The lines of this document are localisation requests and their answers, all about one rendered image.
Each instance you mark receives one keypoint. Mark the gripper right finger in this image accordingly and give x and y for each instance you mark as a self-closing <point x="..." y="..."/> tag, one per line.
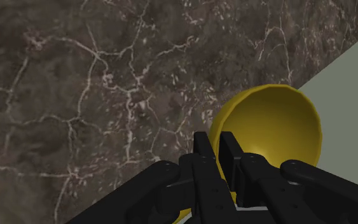
<point x="265" y="186"/>

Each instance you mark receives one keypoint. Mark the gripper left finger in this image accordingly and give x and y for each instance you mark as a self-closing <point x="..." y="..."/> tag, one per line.
<point x="203" y="180"/>

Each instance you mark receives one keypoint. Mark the yellow bowl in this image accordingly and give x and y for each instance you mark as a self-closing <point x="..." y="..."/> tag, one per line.
<point x="268" y="124"/>

